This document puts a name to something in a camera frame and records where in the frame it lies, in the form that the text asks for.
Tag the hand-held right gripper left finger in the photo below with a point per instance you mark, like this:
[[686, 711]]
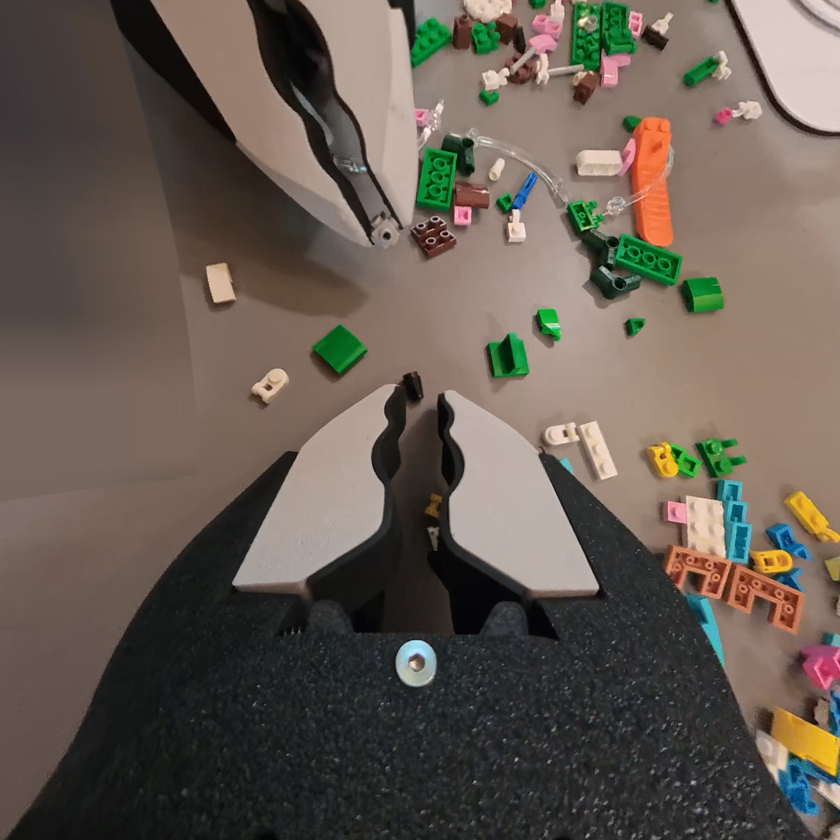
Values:
[[315, 518]]

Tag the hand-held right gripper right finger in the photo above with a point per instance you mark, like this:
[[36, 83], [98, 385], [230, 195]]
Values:
[[512, 525]]

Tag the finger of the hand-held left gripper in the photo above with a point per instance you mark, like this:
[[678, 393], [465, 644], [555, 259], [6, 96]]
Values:
[[262, 118], [387, 98]]

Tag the small grey lego piece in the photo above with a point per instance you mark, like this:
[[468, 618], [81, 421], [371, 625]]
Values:
[[386, 233]]

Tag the small black lego pin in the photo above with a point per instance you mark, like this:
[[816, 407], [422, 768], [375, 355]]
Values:
[[412, 385]]

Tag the pile of colourful lego pieces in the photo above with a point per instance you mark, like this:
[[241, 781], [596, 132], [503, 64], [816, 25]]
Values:
[[735, 558]]

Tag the pink lego tile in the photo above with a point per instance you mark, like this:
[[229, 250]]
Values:
[[613, 69], [421, 118]]

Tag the transparent curved lego rod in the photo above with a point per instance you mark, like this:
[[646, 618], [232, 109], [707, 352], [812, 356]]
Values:
[[432, 123], [525, 161]]

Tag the dark green lego piece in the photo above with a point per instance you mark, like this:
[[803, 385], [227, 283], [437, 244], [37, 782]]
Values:
[[611, 279], [461, 152]]

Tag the wide green lego plate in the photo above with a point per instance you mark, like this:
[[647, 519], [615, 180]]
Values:
[[436, 178]]

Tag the brown lego tile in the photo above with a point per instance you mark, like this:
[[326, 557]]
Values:
[[472, 195]]

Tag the small white lego stud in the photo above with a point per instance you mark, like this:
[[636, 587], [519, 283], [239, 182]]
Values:
[[497, 169]]

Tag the small pink lego plate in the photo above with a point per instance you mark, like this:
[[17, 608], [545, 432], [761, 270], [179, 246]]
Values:
[[463, 215]]

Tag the small white lego piece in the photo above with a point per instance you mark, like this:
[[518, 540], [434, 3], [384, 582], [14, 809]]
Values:
[[663, 22], [270, 386]]

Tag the dark brown lego plate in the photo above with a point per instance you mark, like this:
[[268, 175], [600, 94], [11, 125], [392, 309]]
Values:
[[433, 236]]

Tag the small green lego piece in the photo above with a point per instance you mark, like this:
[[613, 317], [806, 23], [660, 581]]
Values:
[[584, 216], [504, 203], [549, 324]]

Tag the blue lego bar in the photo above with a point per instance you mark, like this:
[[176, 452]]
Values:
[[523, 190]]

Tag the white curved lego piece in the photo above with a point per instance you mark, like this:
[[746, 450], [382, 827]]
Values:
[[220, 283]]

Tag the small white lego clip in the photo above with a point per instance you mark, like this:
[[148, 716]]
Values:
[[516, 226]]

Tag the small brown lego brick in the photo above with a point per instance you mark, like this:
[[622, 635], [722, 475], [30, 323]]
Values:
[[586, 87]]

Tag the white lego brick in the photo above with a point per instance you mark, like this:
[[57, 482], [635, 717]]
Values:
[[598, 163]]

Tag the tiny green lego slope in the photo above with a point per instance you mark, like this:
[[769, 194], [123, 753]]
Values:
[[634, 326]]

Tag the dark green lego tile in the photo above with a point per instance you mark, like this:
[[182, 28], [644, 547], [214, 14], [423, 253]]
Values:
[[631, 123]]

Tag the pink lego slope piece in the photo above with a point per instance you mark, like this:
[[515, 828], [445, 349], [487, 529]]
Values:
[[628, 157]]

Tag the black lego bar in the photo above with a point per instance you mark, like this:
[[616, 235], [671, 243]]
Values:
[[656, 37]]

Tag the narrow green lego plate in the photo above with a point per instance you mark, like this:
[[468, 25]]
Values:
[[699, 71]]

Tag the pink round lego piece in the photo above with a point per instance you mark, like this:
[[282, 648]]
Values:
[[723, 117]]

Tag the white lego clip piece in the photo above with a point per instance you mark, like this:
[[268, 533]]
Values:
[[722, 65], [748, 110]]

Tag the green plate with grey stud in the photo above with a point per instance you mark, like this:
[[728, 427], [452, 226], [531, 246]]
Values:
[[586, 39]]

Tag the white book stand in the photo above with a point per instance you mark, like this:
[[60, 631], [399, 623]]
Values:
[[800, 65]]

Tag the green lego bracket piece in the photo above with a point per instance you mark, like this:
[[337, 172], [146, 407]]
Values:
[[507, 358]]

